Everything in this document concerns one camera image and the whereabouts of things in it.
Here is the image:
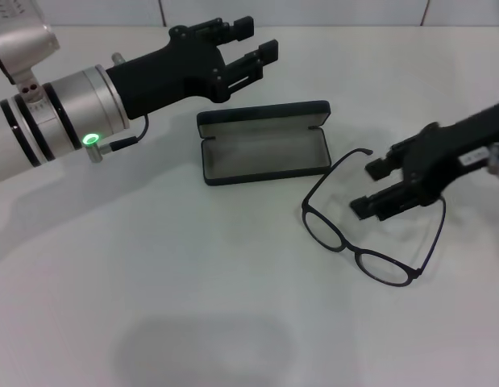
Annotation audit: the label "black hard glasses case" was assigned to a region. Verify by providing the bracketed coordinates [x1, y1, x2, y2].
[195, 99, 334, 188]

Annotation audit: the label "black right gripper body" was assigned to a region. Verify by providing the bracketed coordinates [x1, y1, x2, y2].
[410, 100, 499, 206]

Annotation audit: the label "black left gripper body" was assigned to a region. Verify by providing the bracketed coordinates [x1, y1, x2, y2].
[106, 24, 231, 121]

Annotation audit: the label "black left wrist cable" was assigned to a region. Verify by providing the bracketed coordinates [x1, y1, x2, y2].
[98, 114, 150, 153]

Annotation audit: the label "black round-lens glasses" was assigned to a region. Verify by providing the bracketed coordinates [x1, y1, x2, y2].
[301, 148, 447, 288]

